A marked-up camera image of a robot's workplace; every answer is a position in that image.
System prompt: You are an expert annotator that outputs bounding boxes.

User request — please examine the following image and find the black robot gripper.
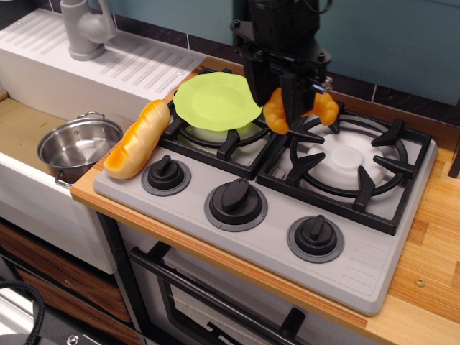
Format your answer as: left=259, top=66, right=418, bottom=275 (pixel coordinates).
left=230, top=1, right=332, bottom=121

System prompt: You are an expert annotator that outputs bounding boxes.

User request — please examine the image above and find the orange toy croissant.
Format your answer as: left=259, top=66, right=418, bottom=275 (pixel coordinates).
left=263, top=87, right=340, bottom=134

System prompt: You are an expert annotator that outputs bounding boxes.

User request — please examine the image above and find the toy baguette bread loaf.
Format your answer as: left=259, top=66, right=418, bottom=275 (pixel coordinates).
left=103, top=100, right=170, bottom=180

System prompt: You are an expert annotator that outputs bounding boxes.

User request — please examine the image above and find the light green plastic plate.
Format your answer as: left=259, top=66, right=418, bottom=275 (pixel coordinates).
left=173, top=72, right=262, bottom=132

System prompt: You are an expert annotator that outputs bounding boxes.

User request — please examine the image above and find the small stainless steel pot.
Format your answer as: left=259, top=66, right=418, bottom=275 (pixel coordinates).
left=37, top=111, right=123, bottom=188

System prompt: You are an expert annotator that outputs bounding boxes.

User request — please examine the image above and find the white toy sink unit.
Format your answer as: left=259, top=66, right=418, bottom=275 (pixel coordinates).
left=1, top=9, right=205, bottom=274

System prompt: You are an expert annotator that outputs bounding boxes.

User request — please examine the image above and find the black left burner grate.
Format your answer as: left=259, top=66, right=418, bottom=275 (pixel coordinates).
left=157, top=66, right=305, bottom=180

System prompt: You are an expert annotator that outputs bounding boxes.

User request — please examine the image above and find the black burner grate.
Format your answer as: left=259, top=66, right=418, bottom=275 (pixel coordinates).
left=157, top=66, right=305, bottom=180
left=257, top=103, right=437, bottom=235

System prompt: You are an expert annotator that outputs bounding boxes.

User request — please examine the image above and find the black right burner grate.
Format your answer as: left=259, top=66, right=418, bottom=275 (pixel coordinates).
left=257, top=103, right=437, bottom=235

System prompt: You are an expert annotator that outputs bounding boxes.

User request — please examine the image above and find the middle black stove knob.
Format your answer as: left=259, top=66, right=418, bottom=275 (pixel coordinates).
left=204, top=178, right=268, bottom=232

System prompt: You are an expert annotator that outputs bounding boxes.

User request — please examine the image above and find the black stove knob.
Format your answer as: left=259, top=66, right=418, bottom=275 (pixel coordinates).
left=142, top=155, right=191, bottom=197
left=287, top=215, right=345, bottom=264
left=204, top=178, right=268, bottom=232

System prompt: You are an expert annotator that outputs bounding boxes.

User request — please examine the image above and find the left black stove knob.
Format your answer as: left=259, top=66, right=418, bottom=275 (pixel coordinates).
left=142, top=155, right=191, bottom=197

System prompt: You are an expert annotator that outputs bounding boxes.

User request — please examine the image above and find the right black stove knob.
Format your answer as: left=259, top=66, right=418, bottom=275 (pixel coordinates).
left=287, top=215, right=345, bottom=264

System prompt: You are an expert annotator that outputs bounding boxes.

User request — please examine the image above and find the grey toy stove top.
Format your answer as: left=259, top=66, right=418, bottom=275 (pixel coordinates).
left=92, top=66, right=439, bottom=317

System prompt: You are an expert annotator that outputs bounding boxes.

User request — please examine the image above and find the grey toy faucet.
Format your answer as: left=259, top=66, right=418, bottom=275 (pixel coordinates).
left=60, top=0, right=116, bottom=61

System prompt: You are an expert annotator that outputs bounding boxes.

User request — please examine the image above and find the wooden drawer front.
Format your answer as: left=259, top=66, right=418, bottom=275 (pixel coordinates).
left=1, top=219, right=141, bottom=344

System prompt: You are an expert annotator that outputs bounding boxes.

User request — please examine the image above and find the black oven door handle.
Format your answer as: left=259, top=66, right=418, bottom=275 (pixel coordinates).
left=129, top=247, right=299, bottom=344

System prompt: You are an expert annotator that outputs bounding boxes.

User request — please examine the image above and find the black braided cable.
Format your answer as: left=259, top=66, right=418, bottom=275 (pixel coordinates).
left=0, top=280, right=46, bottom=345

